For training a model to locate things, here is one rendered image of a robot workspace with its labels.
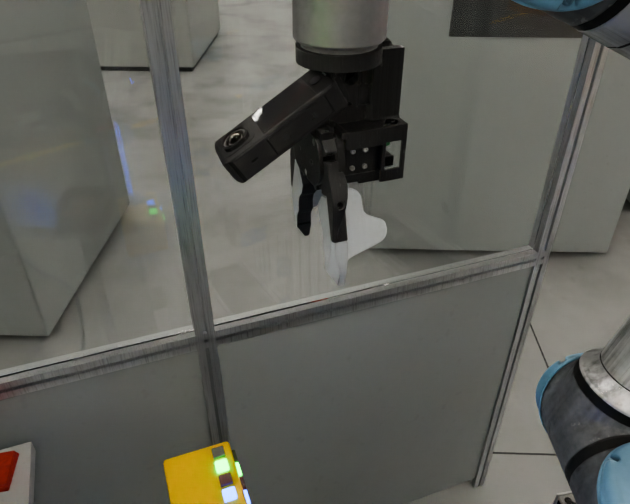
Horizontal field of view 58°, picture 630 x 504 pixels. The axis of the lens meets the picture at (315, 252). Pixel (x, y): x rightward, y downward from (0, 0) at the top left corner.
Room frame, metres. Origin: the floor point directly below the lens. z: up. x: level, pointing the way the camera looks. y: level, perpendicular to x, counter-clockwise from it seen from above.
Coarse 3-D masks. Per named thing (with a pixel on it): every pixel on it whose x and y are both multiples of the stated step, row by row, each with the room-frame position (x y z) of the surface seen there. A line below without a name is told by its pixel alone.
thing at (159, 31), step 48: (144, 0) 0.86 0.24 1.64; (576, 96) 1.16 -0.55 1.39; (576, 144) 1.16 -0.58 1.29; (192, 192) 0.87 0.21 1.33; (192, 240) 0.87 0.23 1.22; (192, 288) 0.86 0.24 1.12; (384, 288) 1.01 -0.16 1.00; (432, 288) 1.05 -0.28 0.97; (528, 288) 1.15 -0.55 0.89; (192, 336) 0.85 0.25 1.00; (240, 336) 0.89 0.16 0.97; (0, 384) 0.73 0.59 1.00; (48, 384) 0.75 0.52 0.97; (480, 480) 1.16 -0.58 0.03
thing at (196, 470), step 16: (208, 448) 0.53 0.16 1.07; (224, 448) 0.53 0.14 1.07; (176, 464) 0.50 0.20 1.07; (192, 464) 0.50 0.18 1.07; (208, 464) 0.50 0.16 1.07; (176, 480) 0.48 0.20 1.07; (192, 480) 0.48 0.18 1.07; (208, 480) 0.48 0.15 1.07; (176, 496) 0.45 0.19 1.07; (192, 496) 0.45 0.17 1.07; (208, 496) 0.45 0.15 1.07; (240, 496) 0.45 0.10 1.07
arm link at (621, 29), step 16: (512, 0) 0.32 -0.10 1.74; (528, 0) 0.30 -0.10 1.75; (544, 0) 0.29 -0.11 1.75; (560, 0) 0.29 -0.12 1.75; (576, 0) 0.29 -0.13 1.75; (592, 0) 0.29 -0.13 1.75; (608, 0) 0.31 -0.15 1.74; (624, 0) 0.31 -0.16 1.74; (560, 16) 0.33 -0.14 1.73; (576, 16) 0.33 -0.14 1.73; (592, 16) 0.32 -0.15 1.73; (608, 16) 0.32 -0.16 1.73; (624, 16) 0.31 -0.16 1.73; (592, 32) 0.33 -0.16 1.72; (608, 32) 0.32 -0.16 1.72; (624, 32) 0.32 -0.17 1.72; (624, 48) 0.33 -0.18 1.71
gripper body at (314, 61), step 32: (320, 64) 0.44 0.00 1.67; (352, 64) 0.44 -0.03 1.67; (384, 64) 0.47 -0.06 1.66; (352, 96) 0.46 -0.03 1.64; (384, 96) 0.47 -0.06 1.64; (320, 128) 0.44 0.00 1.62; (352, 128) 0.45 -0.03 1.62; (384, 128) 0.45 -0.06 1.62; (320, 160) 0.43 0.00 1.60; (352, 160) 0.45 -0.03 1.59; (384, 160) 0.45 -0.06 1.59
